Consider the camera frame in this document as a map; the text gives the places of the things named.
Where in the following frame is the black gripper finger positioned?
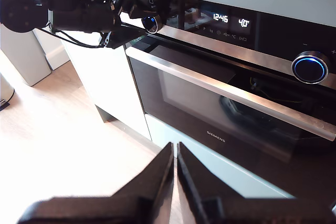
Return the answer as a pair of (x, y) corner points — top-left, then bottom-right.
(17, 142), (175, 224)
(177, 142), (336, 224)
(122, 0), (160, 19)
(111, 23), (147, 49)

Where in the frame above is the oven knob with blue symbols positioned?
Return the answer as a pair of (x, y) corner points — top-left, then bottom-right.
(141, 15), (164, 35)

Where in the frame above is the black built-in oven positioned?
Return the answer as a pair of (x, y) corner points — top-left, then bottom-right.
(120, 0), (336, 166)

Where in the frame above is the pale green cabinet door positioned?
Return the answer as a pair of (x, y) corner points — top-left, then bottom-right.
(61, 33), (154, 144)

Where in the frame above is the white rectangular box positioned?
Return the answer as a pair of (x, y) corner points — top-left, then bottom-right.
(0, 23), (53, 88)

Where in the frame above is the white round pedal bin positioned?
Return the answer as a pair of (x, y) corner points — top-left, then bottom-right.
(0, 73), (17, 112)

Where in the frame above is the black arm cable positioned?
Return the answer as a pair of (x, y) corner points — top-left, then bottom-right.
(39, 20), (107, 49)
(47, 23), (106, 48)

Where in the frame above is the steel oven door handle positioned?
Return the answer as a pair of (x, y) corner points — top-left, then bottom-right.
(125, 46), (336, 142)

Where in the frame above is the oven knob with blue ring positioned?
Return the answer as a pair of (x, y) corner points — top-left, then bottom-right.
(290, 50), (331, 86)

